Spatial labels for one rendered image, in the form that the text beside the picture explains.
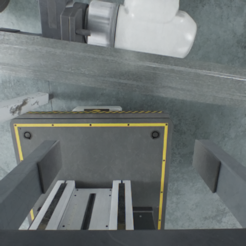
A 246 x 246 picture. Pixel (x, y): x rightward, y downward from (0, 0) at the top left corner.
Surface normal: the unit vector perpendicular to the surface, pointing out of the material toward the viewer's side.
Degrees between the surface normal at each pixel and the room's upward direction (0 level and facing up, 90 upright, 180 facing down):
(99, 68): 0
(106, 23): 0
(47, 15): 19
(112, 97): 0
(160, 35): 11
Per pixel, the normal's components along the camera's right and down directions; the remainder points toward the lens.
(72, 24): -0.04, 0.57
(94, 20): 0.00, 0.27
